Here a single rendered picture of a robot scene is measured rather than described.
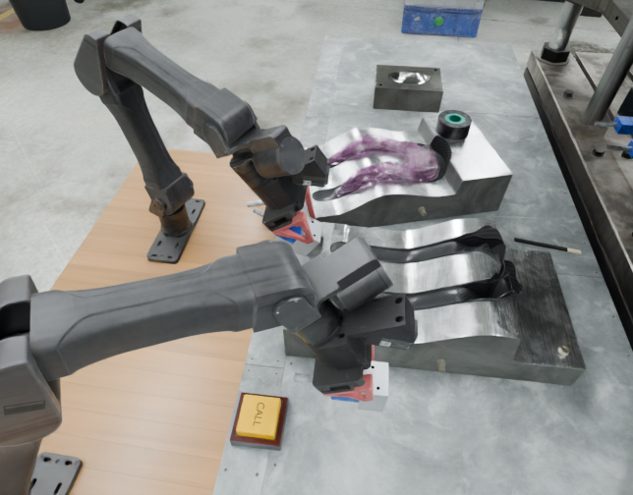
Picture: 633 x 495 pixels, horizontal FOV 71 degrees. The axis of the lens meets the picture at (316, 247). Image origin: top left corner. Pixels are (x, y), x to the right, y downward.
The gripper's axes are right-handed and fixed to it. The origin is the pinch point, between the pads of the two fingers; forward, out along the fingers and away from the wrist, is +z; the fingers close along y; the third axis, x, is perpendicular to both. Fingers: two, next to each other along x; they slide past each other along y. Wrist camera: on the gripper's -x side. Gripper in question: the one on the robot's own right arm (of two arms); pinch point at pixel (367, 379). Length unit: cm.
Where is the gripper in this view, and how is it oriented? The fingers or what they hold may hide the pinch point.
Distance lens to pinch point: 65.2
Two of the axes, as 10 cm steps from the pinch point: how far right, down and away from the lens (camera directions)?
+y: 1.1, -7.3, 6.7
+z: 4.6, 6.4, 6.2
